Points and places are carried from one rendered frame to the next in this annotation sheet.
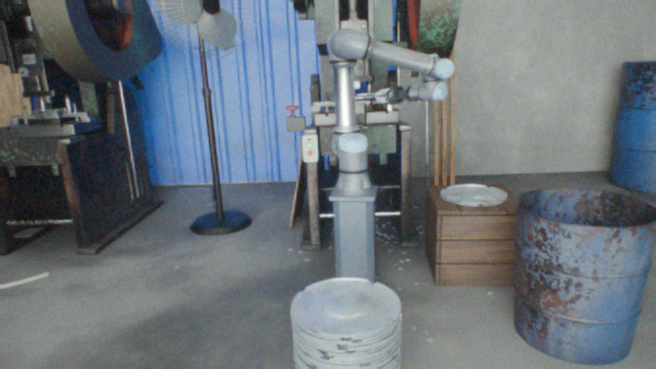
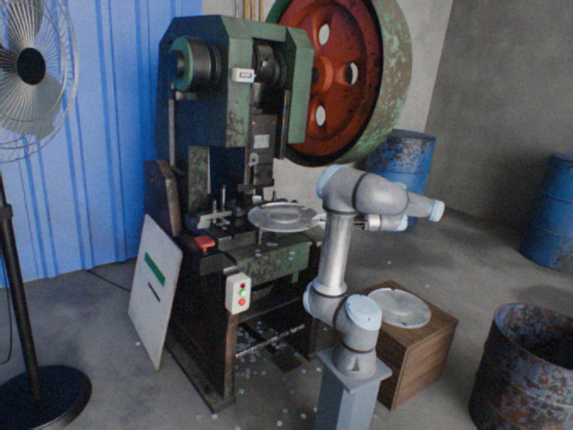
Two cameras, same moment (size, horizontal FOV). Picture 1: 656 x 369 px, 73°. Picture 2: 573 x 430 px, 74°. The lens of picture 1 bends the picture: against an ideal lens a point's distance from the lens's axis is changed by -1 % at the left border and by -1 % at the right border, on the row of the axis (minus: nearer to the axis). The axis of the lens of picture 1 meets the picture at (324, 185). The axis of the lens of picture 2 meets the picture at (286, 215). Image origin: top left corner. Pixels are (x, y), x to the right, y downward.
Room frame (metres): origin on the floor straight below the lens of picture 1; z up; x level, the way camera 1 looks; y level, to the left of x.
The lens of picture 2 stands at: (1.25, 0.80, 1.36)
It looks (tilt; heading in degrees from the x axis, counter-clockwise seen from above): 21 degrees down; 316
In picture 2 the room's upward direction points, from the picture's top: 6 degrees clockwise
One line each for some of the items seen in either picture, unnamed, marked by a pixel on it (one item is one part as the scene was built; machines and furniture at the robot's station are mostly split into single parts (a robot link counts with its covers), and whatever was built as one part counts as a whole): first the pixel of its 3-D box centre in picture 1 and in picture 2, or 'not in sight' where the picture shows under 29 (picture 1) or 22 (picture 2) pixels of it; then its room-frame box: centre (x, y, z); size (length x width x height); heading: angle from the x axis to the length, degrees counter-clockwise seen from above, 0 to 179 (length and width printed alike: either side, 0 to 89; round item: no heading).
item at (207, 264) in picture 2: (297, 134); (208, 273); (2.32, 0.13, 0.62); 0.10 x 0.06 x 0.20; 87
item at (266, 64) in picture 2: (352, 1); (252, 85); (2.53, -0.20, 1.27); 0.21 x 0.12 x 0.34; 177
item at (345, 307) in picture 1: (346, 304); not in sight; (1.07, -0.04, 0.35); 0.29 x 0.29 x 0.01
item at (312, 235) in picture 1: (311, 151); (176, 267); (2.69, 0.06, 0.45); 0.92 x 0.12 x 0.90; 177
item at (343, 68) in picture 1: (345, 97); (335, 248); (1.93, -0.11, 0.82); 0.15 x 0.12 x 0.55; 7
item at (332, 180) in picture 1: (357, 178); (240, 290); (2.54, -0.20, 0.31); 0.43 x 0.42 x 0.01; 87
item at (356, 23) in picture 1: (353, 47); (255, 145); (2.49, -0.20, 1.04); 0.17 x 0.15 x 0.30; 177
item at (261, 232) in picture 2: (356, 110); (268, 228); (2.36, -0.19, 0.72); 0.25 x 0.14 x 0.14; 177
